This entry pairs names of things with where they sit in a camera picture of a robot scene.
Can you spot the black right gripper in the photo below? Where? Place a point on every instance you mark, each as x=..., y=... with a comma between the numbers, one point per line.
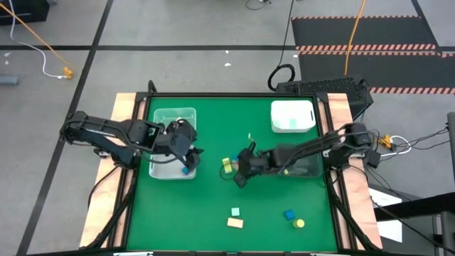
x=256, y=160

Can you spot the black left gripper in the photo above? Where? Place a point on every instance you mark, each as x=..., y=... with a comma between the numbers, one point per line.
x=177, y=144

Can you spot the yellow arch block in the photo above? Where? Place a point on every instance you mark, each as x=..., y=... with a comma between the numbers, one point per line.
x=227, y=165

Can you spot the tan rectangular block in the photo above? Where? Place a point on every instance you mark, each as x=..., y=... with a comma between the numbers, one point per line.
x=235, y=223

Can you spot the yellow cylinder block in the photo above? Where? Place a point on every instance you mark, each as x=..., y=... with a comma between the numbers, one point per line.
x=298, y=223

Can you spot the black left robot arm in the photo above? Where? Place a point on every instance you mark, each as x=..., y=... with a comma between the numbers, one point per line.
x=106, y=131

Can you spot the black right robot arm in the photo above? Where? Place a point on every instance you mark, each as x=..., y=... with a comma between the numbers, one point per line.
x=313, y=144

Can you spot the light grey plastic bin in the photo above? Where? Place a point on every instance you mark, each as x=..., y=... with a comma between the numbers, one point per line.
x=163, y=172

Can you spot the green table mat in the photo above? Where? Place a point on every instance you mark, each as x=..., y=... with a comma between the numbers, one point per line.
x=199, y=199

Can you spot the clear plastic bin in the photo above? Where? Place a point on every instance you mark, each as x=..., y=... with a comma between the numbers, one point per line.
x=170, y=113

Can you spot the dark smoky plastic bin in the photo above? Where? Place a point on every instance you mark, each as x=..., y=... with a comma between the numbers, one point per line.
x=309, y=167

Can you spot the white plastic bin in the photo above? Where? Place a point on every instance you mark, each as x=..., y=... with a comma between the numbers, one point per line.
x=293, y=110

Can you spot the wooden side board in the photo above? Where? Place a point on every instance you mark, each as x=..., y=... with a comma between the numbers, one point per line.
x=359, y=199
x=103, y=202

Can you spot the black perforated computer case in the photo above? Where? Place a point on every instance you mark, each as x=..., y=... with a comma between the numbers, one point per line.
x=330, y=85

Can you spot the black power adapter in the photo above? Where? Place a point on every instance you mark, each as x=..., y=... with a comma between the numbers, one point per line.
x=373, y=160

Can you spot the white paper sheet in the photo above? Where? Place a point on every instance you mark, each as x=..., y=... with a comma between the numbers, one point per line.
x=391, y=231

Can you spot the black desk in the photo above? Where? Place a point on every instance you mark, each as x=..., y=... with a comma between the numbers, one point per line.
x=426, y=204

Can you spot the black striped floor mat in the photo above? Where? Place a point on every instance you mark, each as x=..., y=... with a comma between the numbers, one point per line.
x=391, y=32

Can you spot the grey pole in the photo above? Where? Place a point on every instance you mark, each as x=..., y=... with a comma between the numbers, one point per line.
x=451, y=142

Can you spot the black box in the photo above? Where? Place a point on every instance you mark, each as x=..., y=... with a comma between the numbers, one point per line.
x=25, y=10

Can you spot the black table frame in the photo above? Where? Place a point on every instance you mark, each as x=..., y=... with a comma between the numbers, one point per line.
x=231, y=94

